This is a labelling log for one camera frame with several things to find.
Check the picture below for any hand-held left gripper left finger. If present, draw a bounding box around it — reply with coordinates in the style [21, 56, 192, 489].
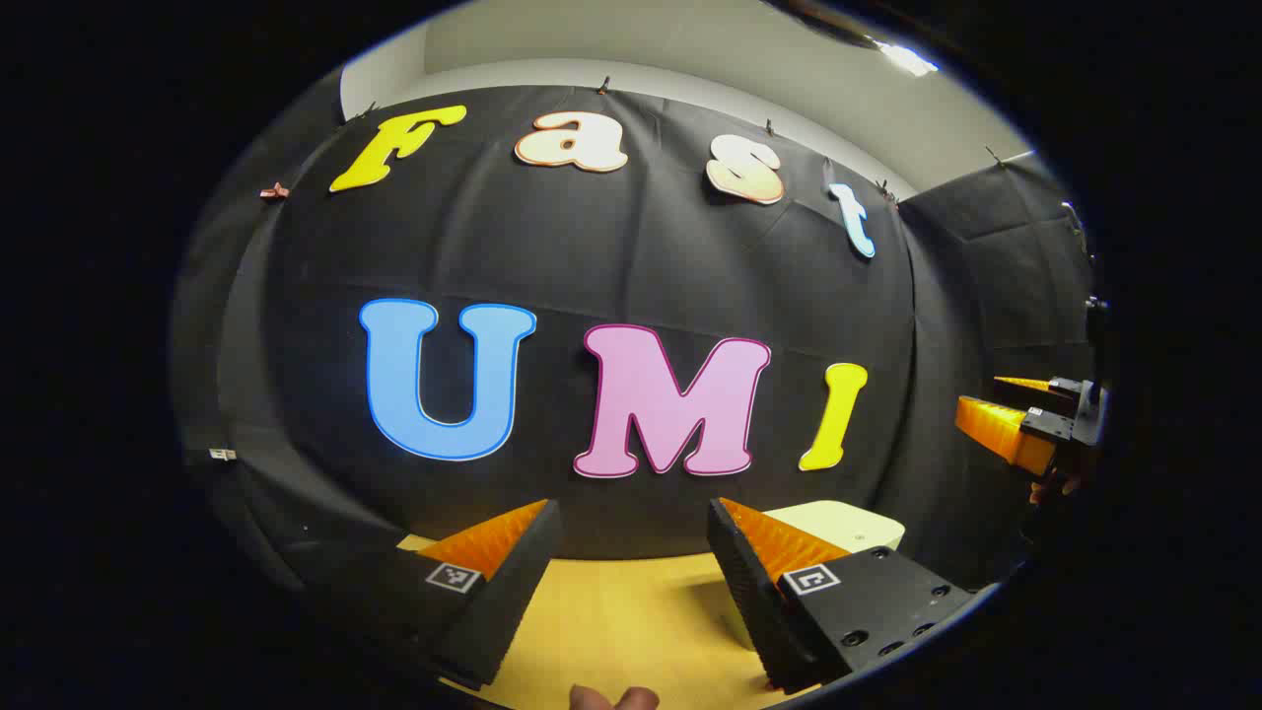
[296, 498, 565, 691]

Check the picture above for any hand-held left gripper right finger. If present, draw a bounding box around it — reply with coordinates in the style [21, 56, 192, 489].
[706, 497, 992, 694]

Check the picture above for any pale green garbage bin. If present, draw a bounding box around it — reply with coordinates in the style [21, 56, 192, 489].
[764, 500, 906, 555]

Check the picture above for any wooden desktop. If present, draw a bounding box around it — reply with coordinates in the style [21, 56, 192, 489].
[399, 532, 819, 710]

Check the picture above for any black backdrop cloth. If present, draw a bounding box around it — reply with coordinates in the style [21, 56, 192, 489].
[173, 84, 1100, 593]

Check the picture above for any ceiling light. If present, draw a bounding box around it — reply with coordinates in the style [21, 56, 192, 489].
[873, 39, 940, 79]

